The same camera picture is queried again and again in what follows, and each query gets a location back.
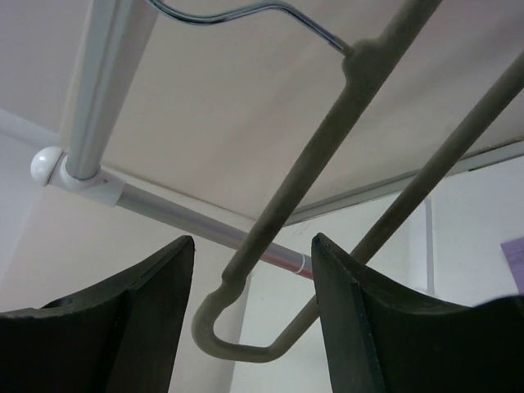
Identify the white metal clothes rack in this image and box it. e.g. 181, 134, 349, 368
29, 0, 320, 281

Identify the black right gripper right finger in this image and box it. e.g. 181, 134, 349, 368
311, 234, 523, 392

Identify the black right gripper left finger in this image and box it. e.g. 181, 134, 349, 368
1, 236, 195, 392

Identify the purple t-shirt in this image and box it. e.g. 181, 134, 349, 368
500, 237, 524, 295

